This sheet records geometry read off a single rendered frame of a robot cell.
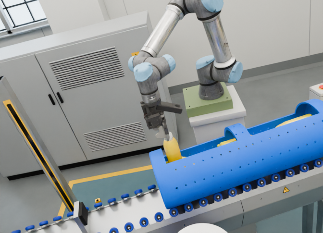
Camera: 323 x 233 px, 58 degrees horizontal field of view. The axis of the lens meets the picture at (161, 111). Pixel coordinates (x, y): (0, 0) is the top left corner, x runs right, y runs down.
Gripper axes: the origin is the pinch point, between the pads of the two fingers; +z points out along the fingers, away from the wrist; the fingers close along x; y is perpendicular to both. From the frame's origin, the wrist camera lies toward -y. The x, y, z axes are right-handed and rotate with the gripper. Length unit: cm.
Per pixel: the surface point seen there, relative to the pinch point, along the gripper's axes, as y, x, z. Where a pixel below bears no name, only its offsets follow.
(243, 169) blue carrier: -27.6, 14.6, 20.1
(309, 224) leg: -74, -3, 109
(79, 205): 51, -1, 25
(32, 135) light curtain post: 65, -29, -5
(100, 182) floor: 77, -138, 133
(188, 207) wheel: 0.8, 11.9, 35.7
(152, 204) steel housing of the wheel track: 17.7, -0.9, 39.8
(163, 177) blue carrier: 7.7, 10.6, 13.1
